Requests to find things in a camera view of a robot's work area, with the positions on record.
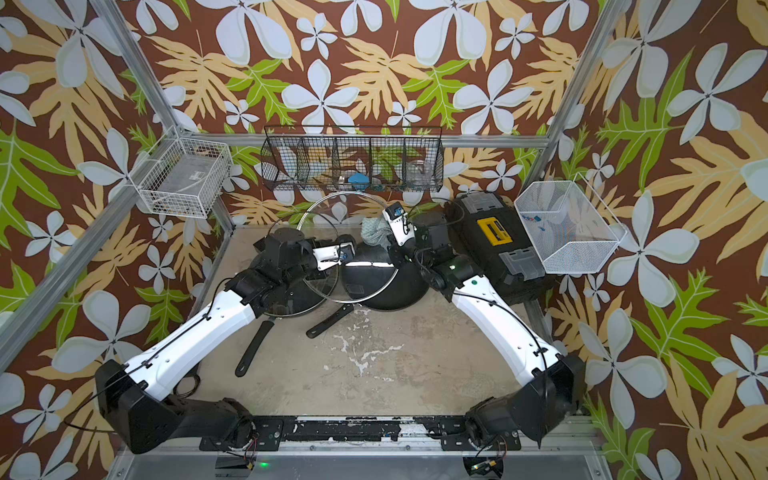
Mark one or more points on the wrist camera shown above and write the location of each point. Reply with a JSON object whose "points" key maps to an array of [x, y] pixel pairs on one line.
{"points": [[402, 229], [325, 257]]}

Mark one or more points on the grey-green cloth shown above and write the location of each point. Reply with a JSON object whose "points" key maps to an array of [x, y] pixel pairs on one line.
{"points": [[375, 232]]}

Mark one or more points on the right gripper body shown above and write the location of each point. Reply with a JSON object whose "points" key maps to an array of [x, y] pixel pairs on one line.
{"points": [[402, 256]]}

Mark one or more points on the white wire basket right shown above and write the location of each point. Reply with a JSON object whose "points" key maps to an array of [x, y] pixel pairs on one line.
{"points": [[570, 227]]}

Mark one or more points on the black wire basket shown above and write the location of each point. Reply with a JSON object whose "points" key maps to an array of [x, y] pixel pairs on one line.
{"points": [[395, 158]]}

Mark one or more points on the white wire basket left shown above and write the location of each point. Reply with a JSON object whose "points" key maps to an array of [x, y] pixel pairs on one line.
{"points": [[183, 176]]}

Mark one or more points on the right black frying pan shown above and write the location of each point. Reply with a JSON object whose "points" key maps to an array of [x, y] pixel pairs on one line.
{"points": [[390, 288]]}

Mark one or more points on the black toolbox yellow latch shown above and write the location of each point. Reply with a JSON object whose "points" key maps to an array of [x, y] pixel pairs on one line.
{"points": [[489, 231]]}

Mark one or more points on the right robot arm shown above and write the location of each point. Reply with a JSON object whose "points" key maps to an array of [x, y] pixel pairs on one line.
{"points": [[552, 385]]}

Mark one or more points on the glass pot lid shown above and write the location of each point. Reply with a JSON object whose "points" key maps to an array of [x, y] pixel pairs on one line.
{"points": [[336, 217], [304, 297]]}

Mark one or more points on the blue object in basket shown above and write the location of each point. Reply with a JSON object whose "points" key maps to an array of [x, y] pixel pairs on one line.
{"points": [[359, 181]]}

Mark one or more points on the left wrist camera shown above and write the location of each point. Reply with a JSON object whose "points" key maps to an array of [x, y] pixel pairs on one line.
{"points": [[325, 257]]}

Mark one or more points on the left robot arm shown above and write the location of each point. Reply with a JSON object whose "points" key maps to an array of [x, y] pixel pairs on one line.
{"points": [[136, 398]]}

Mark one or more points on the black frying pan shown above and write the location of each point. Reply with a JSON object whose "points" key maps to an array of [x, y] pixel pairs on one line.
{"points": [[390, 288], [250, 352]]}

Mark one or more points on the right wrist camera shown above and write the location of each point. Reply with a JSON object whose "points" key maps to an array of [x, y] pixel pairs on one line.
{"points": [[402, 229]]}

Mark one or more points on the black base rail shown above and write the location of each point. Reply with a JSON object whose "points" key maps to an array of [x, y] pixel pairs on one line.
{"points": [[451, 432]]}

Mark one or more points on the left black frying pan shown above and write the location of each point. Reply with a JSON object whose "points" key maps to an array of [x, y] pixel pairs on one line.
{"points": [[250, 352]]}

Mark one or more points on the white wire basket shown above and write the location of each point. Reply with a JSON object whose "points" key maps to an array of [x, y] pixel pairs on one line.
{"points": [[183, 176], [570, 227]]}

